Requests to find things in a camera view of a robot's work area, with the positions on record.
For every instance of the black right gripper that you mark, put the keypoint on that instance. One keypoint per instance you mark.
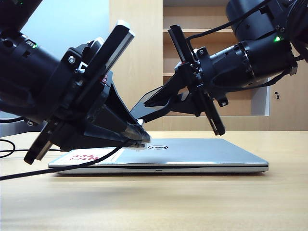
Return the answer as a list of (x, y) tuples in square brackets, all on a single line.
[(221, 69)]

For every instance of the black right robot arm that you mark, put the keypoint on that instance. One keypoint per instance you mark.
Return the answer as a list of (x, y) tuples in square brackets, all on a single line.
[(264, 60)]

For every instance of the black smartphone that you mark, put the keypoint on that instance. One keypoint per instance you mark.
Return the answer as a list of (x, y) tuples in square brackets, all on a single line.
[(142, 108)]

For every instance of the light wooden shelf cabinet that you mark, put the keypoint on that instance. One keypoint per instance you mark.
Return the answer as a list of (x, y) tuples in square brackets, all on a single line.
[(134, 60)]

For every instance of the silver Dell laptop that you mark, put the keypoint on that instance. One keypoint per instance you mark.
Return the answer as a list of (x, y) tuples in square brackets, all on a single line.
[(192, 154)]

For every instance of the black cabinet key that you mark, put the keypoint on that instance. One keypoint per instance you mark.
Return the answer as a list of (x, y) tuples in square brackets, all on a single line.
[(276, 95)]

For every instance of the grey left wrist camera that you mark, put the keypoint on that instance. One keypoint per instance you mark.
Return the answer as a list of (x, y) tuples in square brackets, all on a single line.
[(98, 45)]

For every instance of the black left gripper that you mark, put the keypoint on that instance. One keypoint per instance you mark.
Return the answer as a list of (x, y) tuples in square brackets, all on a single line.
[(77, 91)]

